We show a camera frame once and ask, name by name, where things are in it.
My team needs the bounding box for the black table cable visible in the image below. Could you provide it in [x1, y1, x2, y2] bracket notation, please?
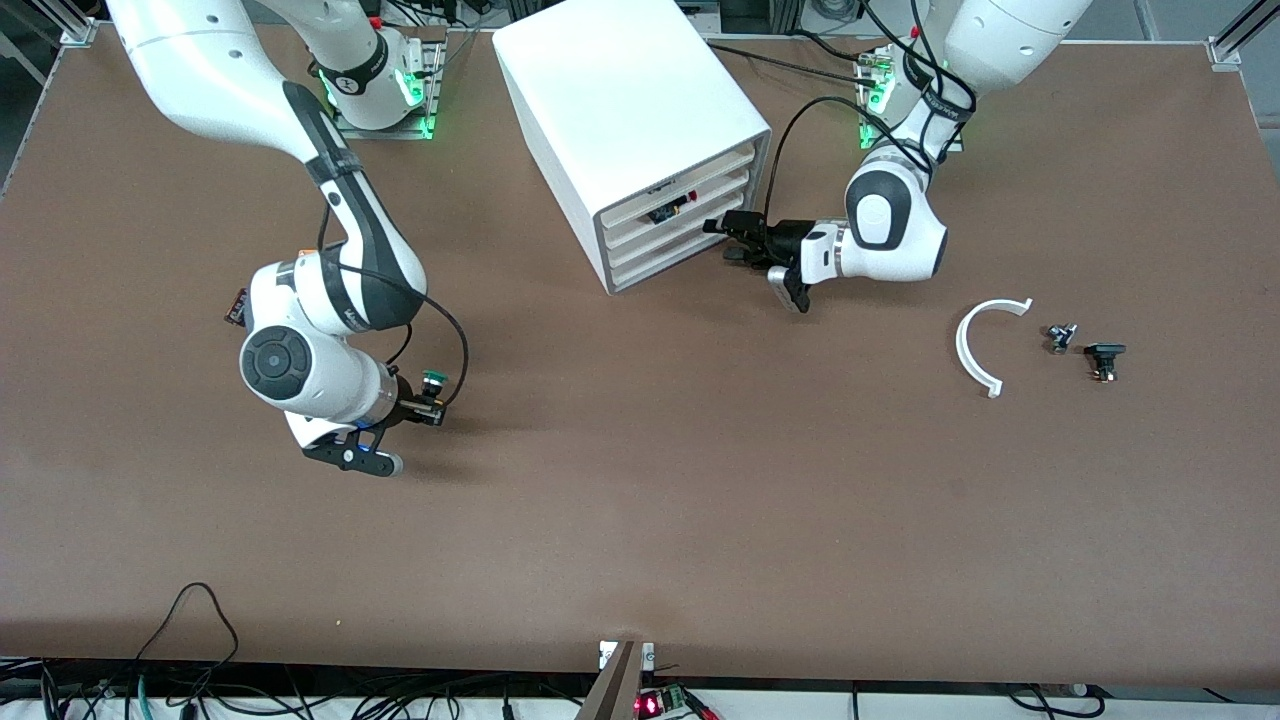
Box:
[705, 40, 881, 87]

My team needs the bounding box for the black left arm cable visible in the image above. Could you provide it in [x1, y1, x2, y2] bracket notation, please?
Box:
[763, 0, 976, 241]

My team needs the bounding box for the black looped cable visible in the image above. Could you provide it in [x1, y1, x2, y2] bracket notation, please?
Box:
[135, 582, 241, 691]

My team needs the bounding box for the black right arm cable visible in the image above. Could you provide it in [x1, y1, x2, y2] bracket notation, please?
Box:
[318, 205, 471, 411]

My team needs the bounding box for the white curved plastic arc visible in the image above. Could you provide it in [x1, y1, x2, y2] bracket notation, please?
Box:
[955, 298, 1034, 399]

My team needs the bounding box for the small black switch component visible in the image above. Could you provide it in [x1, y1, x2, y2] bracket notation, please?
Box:
[1084, 342, 1128, 384]

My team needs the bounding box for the white drawer cabinet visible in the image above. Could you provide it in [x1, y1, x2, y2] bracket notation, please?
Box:
[492, 0, 773, 296]

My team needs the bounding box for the aluminium frame profile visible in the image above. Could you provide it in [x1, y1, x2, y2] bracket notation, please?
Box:
[60, 0, 101, 47]
[1208, 0, 1280, 67]

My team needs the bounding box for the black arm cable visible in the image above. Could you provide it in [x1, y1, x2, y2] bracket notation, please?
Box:
[318, 205, 471, 411]
[763, 0, 976, 241]

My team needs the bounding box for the circuit board with red light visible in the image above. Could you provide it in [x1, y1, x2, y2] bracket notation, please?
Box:
[635, 683, 721, 720]

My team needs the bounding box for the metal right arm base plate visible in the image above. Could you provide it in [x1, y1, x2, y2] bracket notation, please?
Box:
[330, 40, 443, 141]

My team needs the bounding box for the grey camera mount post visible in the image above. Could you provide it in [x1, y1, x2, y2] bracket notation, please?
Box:
[575, 640, 643, 720]

